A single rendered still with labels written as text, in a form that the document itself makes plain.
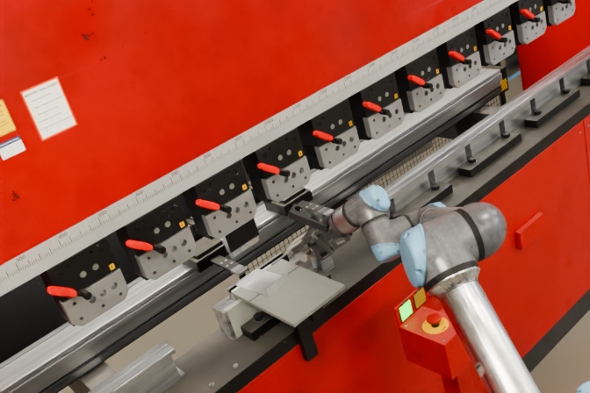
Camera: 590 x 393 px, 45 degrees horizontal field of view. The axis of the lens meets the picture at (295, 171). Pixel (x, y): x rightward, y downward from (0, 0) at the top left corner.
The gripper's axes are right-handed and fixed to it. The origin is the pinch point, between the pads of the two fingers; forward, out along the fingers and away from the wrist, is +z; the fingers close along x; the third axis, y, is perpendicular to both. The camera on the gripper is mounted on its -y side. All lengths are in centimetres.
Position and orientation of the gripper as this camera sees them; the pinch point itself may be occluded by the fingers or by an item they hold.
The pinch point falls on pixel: (287, 250)
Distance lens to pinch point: 203.3
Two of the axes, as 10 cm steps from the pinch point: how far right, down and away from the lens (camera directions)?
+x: 3.2, -4.8, 8.2
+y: 6.8, 7.2, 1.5
